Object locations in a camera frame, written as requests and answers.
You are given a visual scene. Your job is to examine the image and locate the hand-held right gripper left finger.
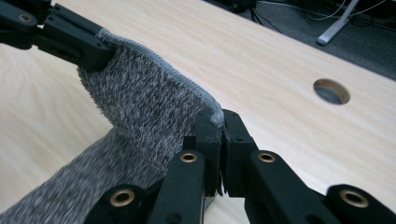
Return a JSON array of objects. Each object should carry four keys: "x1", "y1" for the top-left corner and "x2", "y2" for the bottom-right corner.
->
[{"x1": 182, "y1": 107, "x2": 224, "y2": 198}]

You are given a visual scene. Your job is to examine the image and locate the white desk frame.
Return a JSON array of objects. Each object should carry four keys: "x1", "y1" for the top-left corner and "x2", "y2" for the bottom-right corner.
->
[{"x1": 316, "y1": 0, "x2": 361, "y2": 47}]

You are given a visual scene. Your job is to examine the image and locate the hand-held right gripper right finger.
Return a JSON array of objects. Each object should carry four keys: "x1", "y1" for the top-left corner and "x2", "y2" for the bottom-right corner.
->
[{"x1": 221, "y1": 108, "x2": 260, "y2": 198}]

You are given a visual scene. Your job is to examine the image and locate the grey towel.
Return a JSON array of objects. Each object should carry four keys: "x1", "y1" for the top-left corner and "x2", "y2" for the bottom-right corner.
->
[{"x1": 0, "y1": 27, "x2": 226, "y2": 224}]

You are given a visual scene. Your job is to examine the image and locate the white floor cables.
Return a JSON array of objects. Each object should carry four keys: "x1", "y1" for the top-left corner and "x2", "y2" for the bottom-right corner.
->
[{"x1": 256, "y1": 0, "x2": 396, "y2": 22}]

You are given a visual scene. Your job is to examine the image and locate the black floor cables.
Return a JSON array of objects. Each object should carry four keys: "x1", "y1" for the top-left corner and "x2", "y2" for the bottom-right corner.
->
[{"x1": 247, "y1": 5, "x2": 283, "y2": 34}]

